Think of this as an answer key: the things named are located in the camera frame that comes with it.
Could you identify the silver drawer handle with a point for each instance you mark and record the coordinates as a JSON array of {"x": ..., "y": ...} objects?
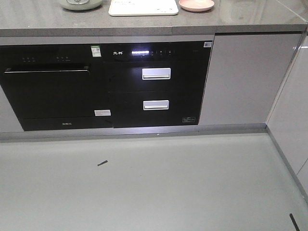
[
  {"x": 156, "y": 105},
  {"x": 156, "y": 73}
]

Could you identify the pink plastic plate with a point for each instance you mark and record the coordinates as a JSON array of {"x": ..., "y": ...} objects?
[{"x": 196, "y": 5}]

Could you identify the cream bear serving tray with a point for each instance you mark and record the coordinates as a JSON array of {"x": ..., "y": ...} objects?
[{"x": 143, "y": 8}]

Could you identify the lower silver drawer handle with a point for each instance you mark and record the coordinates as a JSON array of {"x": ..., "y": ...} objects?
[{"x": 156, "y": 105}]

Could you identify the grey cabinet door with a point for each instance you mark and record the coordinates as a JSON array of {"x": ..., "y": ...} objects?
[{"x": 244, "y": 75}]

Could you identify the black built-in dishwasher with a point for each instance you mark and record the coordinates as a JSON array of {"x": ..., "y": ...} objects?
[{"x": 59, "y": 86}]

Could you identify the black disinfection cabinet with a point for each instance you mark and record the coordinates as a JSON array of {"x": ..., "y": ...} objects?
[{"x": 123, "y": 64}]

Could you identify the green electric cooking pot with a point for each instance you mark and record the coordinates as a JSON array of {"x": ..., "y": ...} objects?
[{"x": 80, "y": 5}]

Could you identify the black floor tape strip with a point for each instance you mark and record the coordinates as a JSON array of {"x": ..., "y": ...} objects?
[{"x": 106, "y": 161}]

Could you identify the upper silver drawer handle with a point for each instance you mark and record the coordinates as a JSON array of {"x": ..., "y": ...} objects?
[{"x": 156, "y": 73}]

